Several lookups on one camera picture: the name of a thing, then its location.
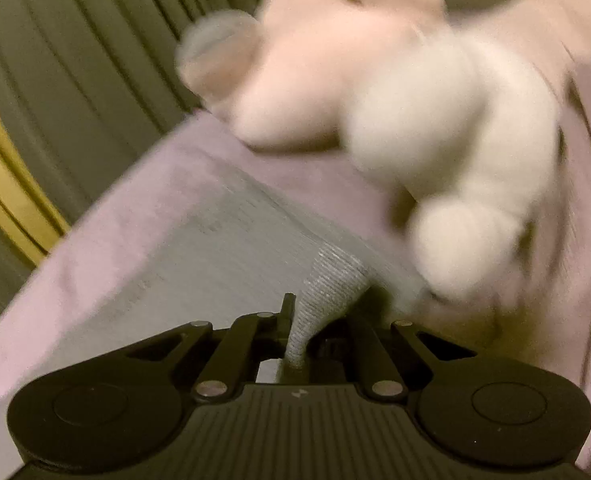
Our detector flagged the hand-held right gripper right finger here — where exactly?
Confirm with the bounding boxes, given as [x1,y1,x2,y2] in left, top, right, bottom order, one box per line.
[309,317,472,401]

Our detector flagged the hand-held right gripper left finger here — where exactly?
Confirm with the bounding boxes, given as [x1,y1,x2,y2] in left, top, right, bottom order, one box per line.
[126,293,297,400]

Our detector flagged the grey pants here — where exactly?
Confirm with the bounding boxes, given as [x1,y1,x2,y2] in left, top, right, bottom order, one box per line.
[46,182,429,386]

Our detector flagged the purple blanket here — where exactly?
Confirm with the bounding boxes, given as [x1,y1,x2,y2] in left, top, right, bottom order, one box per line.
[0,57,591,480]

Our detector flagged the white plush toy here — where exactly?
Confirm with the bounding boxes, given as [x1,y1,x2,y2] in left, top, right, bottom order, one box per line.
[343,30,563,303]

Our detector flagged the pink plush toy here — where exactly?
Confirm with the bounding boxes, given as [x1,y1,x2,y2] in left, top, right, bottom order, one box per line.
[174,0,591,153]

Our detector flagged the green curtain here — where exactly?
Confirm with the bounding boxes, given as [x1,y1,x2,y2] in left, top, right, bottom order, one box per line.
[0,200,69,353]
[0,0,281,233]

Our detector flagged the yellow curtain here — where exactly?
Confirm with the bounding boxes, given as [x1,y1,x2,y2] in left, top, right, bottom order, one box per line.
[0,67,72,267]

